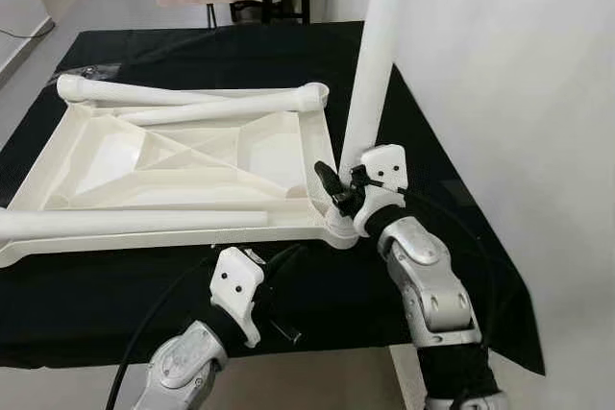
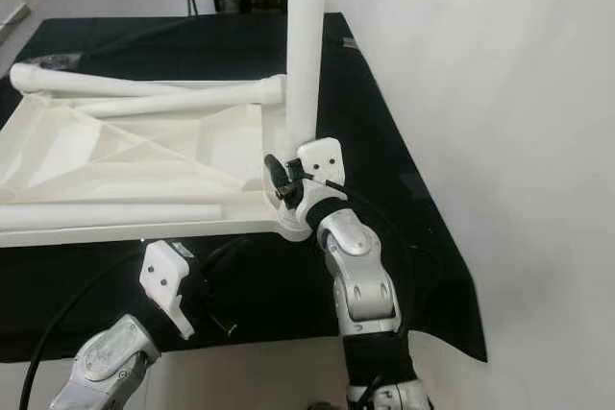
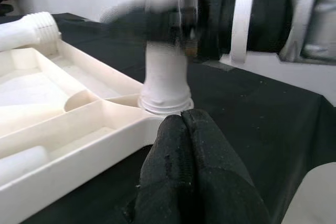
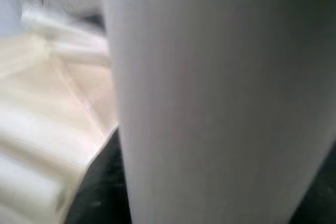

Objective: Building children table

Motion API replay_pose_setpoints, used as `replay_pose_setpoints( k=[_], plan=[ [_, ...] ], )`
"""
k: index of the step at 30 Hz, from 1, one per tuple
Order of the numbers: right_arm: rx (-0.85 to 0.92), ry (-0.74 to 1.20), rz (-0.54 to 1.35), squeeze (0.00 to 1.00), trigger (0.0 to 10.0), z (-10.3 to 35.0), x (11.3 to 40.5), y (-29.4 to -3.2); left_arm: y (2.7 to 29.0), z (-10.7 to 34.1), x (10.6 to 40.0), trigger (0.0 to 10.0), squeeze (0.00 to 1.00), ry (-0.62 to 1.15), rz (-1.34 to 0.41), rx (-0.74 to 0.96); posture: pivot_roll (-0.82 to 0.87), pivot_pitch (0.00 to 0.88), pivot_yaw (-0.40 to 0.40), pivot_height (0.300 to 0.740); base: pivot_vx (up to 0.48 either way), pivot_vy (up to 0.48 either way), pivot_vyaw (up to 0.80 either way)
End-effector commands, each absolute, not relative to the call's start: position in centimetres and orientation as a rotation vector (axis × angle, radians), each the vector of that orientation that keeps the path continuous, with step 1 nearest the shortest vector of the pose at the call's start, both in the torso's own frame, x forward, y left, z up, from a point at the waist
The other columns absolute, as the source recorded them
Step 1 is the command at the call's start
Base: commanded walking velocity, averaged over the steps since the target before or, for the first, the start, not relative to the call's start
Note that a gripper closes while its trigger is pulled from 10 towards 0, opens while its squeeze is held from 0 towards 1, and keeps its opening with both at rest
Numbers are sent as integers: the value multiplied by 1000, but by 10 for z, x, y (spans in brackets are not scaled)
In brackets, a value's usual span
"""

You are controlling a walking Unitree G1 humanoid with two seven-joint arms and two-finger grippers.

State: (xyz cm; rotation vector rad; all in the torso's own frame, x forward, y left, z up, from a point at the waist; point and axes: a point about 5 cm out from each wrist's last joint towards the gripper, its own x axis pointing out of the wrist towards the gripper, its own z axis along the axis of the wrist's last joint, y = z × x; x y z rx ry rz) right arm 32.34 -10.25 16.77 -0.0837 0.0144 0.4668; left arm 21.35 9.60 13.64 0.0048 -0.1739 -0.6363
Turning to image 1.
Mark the clear adhesive tape strip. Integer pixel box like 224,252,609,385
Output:
65,62,124,81

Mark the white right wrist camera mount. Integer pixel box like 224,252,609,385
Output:
353,144,409,238

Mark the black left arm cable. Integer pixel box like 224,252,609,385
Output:
104,252,227,410

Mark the white plastic table top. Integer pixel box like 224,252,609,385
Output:
0,98,361,269

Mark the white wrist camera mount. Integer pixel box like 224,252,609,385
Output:
353,144,409,238
209,246,266,349

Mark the black wall cable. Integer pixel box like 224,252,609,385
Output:
0,18,54,41

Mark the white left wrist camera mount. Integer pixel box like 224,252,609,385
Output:
209,246,266,349

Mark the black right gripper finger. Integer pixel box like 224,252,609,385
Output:
313,160,343,207

